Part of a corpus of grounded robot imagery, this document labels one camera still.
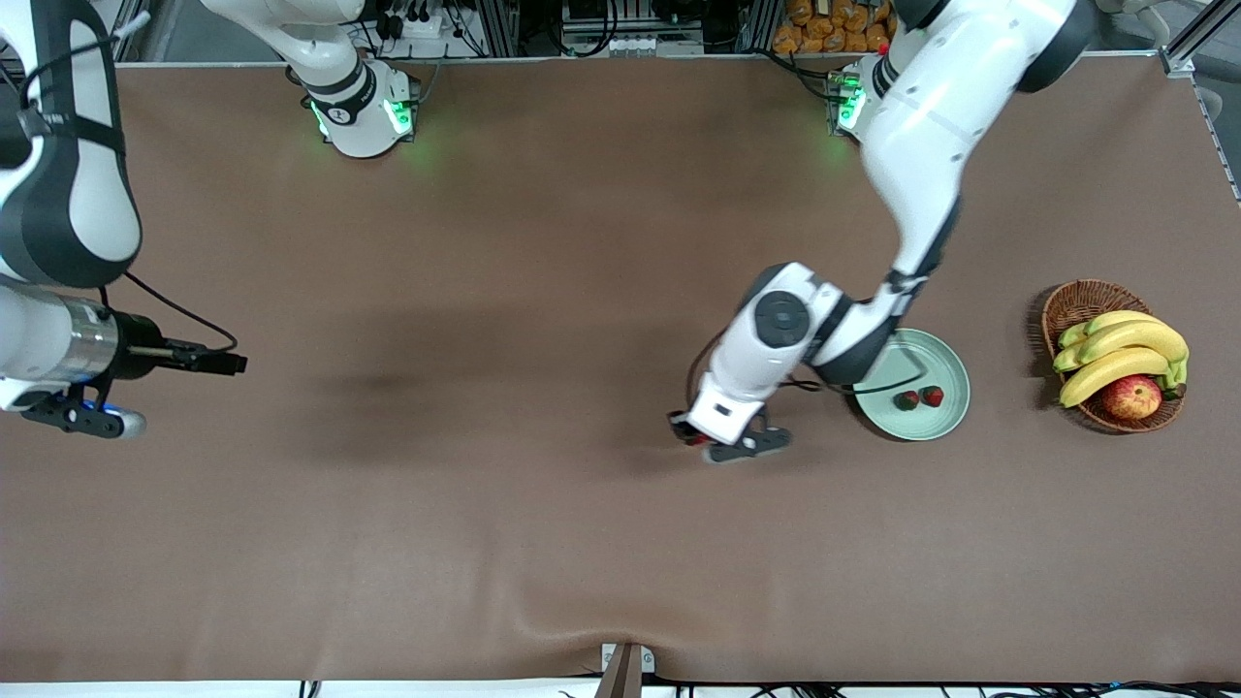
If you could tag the red apple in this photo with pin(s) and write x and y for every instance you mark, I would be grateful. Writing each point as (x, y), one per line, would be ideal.
(1131, 397)

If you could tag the brown wicker basket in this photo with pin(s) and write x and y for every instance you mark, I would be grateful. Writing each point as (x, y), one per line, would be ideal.
(1076, 302)

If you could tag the golden bread rolls pile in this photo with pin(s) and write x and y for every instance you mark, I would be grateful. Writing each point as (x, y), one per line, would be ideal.
(834, 24)

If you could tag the greenish red strawberry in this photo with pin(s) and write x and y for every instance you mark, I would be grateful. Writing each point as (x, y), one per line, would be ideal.
(906, 399)

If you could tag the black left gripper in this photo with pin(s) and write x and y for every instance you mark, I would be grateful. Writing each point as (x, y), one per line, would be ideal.
(684, 429)

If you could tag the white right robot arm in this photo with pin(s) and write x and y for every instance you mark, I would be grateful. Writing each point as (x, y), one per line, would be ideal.
(102, 213)

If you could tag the white power strip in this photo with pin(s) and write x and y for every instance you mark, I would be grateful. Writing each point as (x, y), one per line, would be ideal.
(417, 24)

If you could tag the white terminal block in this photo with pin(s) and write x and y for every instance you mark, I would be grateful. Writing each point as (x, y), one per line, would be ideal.
(640, 44)

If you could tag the aluminium frame profile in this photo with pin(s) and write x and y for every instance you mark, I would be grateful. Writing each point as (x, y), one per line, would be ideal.
(1188, 44)

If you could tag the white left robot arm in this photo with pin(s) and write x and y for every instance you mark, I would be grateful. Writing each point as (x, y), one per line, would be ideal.
(931, 116)

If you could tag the light green plate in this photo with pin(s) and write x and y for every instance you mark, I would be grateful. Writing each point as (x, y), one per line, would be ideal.
(945, 368)

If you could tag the yellow banana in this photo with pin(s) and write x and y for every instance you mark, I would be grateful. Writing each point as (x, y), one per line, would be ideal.
(1134, 337)
(1105, 373)
(1115, 318)

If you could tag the table cover cloth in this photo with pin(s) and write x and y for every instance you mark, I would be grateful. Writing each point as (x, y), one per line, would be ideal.
(485, 504)

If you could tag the metal clamp bracket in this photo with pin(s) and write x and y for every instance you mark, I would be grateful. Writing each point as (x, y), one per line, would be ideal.
(625, 669)

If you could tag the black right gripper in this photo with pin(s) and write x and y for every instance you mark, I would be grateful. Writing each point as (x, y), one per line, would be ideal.
(143, 345)

